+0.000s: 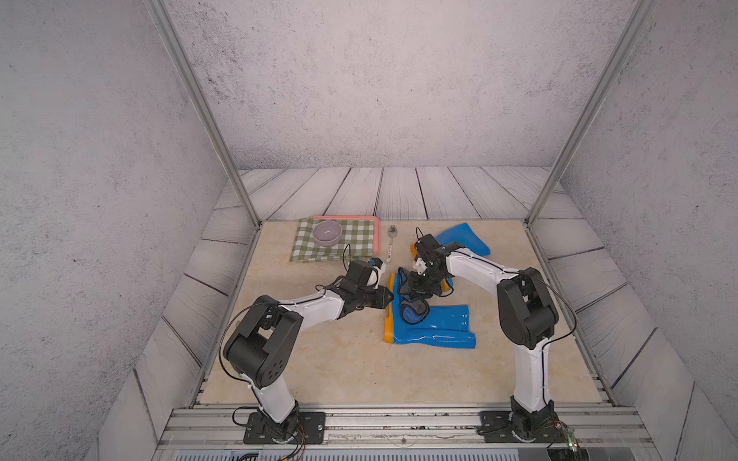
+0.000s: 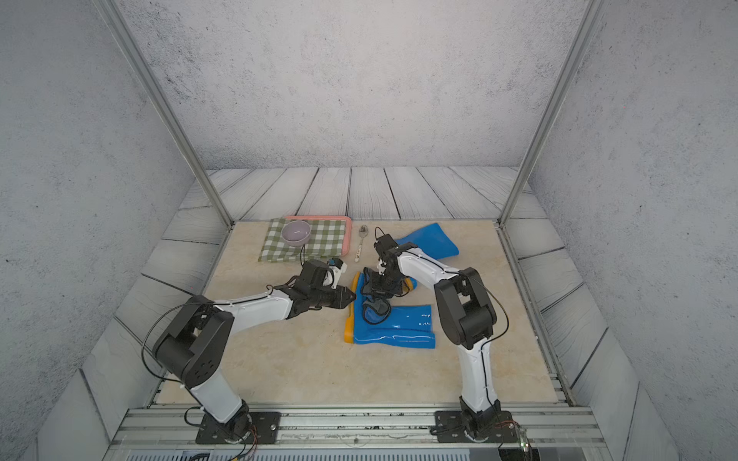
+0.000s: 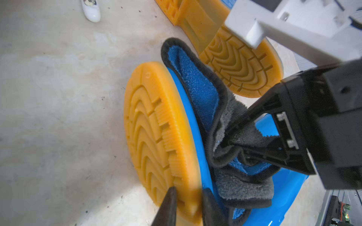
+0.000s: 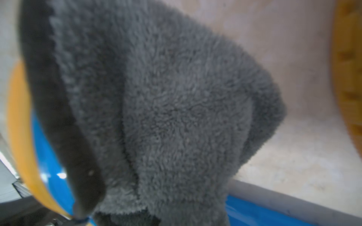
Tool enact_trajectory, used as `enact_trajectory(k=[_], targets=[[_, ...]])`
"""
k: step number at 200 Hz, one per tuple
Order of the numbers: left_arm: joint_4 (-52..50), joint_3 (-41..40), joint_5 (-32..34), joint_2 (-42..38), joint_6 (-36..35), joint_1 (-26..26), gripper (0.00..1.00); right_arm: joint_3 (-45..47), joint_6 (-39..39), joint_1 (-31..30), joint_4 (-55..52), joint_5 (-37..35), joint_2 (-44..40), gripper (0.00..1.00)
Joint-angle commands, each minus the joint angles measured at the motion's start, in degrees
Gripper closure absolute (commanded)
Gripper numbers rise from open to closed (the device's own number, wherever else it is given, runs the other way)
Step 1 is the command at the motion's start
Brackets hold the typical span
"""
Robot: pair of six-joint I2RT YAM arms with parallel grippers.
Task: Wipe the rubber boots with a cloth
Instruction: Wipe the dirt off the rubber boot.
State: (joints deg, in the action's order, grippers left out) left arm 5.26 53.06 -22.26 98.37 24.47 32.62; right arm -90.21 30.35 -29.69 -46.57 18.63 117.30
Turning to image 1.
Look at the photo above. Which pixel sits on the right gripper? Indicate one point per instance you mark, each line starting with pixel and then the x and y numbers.
pixel 412 286

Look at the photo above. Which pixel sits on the grey blue cleaning cloth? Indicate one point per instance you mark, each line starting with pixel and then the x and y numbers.
pixel 414 308

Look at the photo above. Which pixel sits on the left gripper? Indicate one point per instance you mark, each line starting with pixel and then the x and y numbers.
pixel 382 294

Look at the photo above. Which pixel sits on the left aluminium frame post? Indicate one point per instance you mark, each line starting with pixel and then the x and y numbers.
pixel 177 53

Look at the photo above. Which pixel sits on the purple bowl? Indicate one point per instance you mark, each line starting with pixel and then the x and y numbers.
pixel 327 233

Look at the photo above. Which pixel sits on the blue rubber boot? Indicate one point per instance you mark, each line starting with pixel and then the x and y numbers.
pixel 444 327
pixel 463 235

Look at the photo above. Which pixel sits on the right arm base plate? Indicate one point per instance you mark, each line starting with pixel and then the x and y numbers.
pixel 496 426

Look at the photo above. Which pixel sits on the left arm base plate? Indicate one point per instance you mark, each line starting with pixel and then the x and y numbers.
pixel 300 427

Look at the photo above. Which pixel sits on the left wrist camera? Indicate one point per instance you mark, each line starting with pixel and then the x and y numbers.
pixel 378 268

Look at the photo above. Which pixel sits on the pink tray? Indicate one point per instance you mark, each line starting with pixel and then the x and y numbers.
pixel 377 227

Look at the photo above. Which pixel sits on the aluminium frame post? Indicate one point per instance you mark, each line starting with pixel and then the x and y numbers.
pixel 641 14
pixel 177 53

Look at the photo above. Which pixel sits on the metal spoon white handle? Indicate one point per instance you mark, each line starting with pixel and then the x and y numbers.
pixel 392 233

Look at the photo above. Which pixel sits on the right aluminium frame post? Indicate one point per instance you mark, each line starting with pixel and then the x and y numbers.
pixel 641 14

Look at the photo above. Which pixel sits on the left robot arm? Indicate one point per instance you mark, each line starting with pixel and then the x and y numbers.
pixel 262 343

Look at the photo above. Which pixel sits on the green checkered cloth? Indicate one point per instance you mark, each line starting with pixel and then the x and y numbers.
pixel 356 242

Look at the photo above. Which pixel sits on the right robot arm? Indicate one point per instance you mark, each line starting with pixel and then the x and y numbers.
pixel 526 311

